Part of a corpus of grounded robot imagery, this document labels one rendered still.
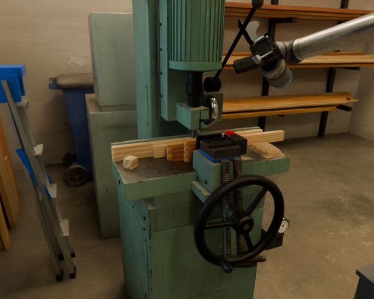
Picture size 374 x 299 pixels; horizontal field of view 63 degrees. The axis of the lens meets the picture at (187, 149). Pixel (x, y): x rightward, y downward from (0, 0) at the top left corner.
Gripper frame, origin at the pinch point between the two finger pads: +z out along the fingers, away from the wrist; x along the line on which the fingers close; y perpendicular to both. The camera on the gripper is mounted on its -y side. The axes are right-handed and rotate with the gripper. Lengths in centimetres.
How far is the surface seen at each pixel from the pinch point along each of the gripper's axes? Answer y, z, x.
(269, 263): -55, -114, 68
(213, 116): -25.2, -20.7, 8.2
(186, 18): -10.7, 14.3, -6.2
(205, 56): -11.7, 6.3, 2.9
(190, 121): -26.8, -2.5, 15.1
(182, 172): -32.9, 1.8, 32.0
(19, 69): -89, 16, -39
